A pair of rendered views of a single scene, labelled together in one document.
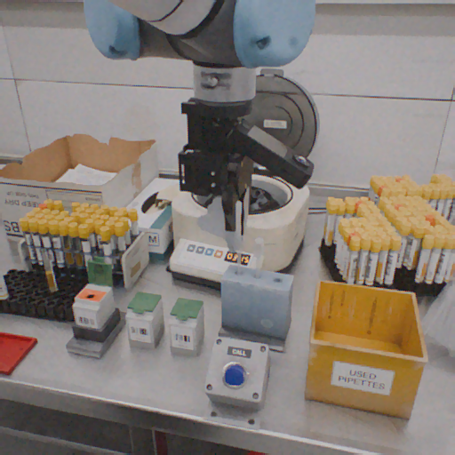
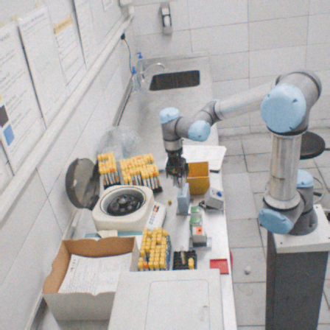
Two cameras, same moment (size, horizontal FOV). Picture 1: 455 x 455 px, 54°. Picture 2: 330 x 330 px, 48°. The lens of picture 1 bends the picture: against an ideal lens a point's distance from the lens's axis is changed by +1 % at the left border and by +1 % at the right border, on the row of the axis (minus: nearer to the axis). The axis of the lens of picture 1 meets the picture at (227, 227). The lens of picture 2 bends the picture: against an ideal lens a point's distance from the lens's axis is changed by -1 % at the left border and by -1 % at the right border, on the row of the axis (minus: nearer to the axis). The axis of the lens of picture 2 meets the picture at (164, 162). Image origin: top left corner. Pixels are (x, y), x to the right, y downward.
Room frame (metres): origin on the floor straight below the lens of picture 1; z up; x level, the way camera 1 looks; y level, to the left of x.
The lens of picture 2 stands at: (0.69, 1.24, 1.95)
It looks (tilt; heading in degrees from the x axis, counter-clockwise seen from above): 32 degrees down; 266
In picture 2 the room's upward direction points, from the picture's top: 9 degrees counter-clockwise
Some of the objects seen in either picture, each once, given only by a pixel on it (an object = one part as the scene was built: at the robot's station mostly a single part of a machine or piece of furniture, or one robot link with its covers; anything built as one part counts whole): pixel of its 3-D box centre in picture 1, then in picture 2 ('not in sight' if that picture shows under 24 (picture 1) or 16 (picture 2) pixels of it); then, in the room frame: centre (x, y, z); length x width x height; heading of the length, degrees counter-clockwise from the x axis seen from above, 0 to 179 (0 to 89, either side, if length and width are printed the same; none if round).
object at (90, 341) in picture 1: (97, 325); (199, 241); (0.53, 0.20, 0.89); 0.09 x 0.05 x 0.04; 165
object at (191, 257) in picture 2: (35, 272); (183, 261); (0.62, 0.32, 0.93); 0.17 x 0.09 x 0.11; 77
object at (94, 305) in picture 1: (95, 311); (199, 236); (0.53, 0.20, 0.92); 0.05 x 0.04 x 0.06; 165
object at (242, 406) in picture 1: (241, 363); (210, 198); (0.43, -0.02, 0.92); 0.13 x 0.07 x 0.08; 167
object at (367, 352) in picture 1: (360, 344); (195, 177); (0.46, -0.18, 0.93); 0.13 x 0.13 x 0.10; 76
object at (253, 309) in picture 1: (256, 304); (183, 199); (0.54, -0.04, 0.92); 0.10 x 0.07 x 0.10; 72
